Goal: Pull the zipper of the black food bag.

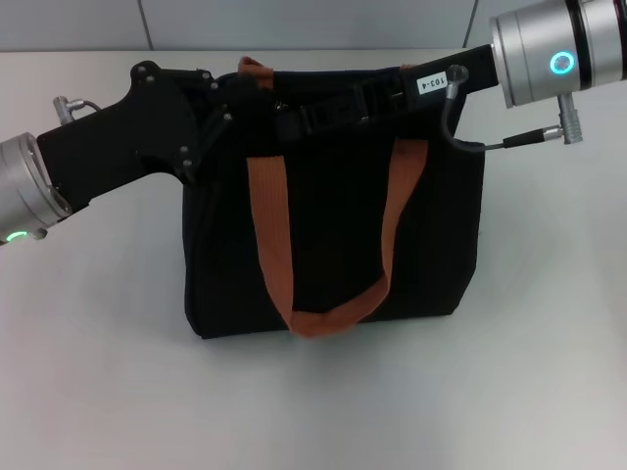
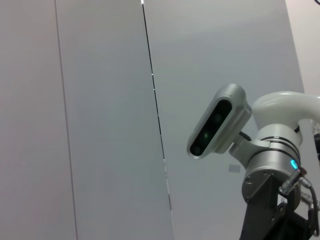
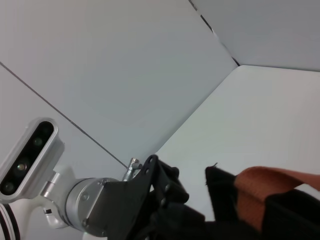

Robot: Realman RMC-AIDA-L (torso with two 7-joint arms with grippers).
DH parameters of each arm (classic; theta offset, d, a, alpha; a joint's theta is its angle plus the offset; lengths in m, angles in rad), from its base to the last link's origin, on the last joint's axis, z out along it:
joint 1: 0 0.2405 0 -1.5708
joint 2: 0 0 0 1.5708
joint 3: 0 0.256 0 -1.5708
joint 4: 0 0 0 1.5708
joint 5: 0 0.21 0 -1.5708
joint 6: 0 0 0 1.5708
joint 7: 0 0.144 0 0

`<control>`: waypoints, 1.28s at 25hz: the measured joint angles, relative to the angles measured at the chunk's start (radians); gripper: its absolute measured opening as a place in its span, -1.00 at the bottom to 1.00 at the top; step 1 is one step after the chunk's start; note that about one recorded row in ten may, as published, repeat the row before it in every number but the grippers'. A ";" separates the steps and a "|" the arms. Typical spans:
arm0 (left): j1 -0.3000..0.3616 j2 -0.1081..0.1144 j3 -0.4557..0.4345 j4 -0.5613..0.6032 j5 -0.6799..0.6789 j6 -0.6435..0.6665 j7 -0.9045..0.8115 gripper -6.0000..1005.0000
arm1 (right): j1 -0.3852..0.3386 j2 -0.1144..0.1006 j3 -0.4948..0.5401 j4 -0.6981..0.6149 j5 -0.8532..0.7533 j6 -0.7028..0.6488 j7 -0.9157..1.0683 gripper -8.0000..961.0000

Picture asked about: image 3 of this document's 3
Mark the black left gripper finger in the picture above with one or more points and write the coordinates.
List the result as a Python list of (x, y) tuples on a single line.
[(170, 187), (175, 225)]

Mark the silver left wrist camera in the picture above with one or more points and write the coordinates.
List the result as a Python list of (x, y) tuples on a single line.
[(30, 155)]

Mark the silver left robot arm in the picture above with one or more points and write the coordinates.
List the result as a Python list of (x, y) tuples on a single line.
[(80, 200)]

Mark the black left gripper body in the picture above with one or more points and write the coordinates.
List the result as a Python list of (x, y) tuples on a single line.
[(125, 205)]

